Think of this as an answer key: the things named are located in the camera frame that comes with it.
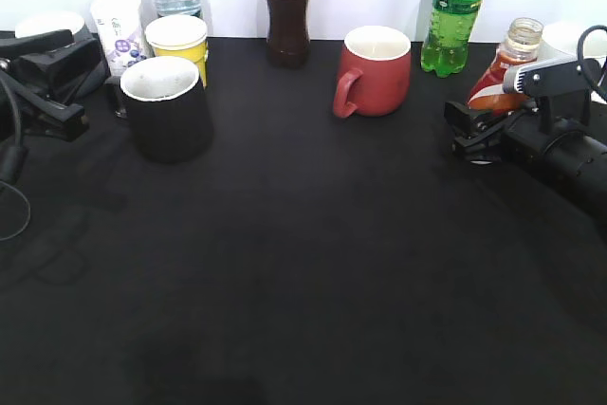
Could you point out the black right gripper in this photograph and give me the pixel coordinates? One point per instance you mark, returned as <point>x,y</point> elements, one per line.
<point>479,135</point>

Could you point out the orange nescafe bottle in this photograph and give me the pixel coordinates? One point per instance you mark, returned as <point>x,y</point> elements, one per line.
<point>520,46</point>

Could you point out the black mug white inside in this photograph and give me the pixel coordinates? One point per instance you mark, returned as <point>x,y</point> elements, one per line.
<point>166,108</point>

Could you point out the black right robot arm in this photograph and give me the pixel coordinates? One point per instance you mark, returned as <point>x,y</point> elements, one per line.
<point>558,152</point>

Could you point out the grey mug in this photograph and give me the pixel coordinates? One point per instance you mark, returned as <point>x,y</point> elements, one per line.
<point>58,20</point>

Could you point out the red mug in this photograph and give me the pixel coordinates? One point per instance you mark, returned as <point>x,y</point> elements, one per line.
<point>374,72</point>

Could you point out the green sprite bottle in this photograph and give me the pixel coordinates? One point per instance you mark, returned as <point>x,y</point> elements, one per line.
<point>446,46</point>

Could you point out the white blueberry milk carton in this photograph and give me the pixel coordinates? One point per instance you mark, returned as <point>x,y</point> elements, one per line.
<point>120,30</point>

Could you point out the yellow paper cup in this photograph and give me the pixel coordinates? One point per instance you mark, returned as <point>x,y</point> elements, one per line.
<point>181,36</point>

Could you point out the cola bottle red label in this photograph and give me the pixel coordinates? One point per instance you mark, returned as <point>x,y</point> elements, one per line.
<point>287,38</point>

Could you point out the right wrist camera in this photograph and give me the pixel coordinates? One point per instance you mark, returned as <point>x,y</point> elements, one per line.
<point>542,81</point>

